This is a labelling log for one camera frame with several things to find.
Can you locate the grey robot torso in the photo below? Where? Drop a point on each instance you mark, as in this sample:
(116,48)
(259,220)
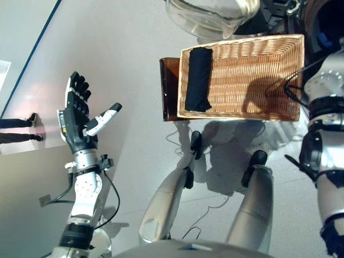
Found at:
(188,251)

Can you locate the bystander in dark trousers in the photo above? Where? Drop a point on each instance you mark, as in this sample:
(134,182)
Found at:
(16,123)

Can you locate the silver left robot leg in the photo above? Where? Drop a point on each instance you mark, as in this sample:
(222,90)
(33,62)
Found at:
(164,201)

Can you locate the round black washer door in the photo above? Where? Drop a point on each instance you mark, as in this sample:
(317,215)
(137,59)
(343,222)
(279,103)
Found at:
(204,16)

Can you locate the grey floor outlet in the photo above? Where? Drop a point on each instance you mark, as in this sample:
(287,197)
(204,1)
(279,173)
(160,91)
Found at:
(45,200)

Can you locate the brown translucent stool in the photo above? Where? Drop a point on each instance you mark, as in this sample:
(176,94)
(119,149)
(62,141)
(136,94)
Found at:
(168,88)

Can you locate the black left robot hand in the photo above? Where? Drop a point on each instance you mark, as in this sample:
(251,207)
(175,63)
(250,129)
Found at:
(74,126)

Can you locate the rectangular wicker laundry basket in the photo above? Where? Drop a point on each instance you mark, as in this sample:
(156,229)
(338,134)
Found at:
(242,67)

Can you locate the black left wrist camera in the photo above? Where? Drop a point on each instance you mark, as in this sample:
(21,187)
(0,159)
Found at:
(106,162)

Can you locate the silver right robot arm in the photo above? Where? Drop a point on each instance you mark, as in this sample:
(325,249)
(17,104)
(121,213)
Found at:
(328,161)

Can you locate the grey front-load washing machine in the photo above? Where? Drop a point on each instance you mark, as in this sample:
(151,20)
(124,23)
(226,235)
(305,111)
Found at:
(309,16)

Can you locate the black rolled garment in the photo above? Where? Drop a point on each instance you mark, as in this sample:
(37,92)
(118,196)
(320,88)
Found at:
(199,80)

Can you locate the silver right robot leg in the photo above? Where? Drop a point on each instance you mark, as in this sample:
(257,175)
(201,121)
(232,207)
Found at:
(252,204)

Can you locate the silver robot leg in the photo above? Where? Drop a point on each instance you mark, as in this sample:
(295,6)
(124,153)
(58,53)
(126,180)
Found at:
(252,204)
(164,201)

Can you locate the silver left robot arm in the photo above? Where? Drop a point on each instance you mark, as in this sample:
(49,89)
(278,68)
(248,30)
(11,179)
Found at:
(83,193)

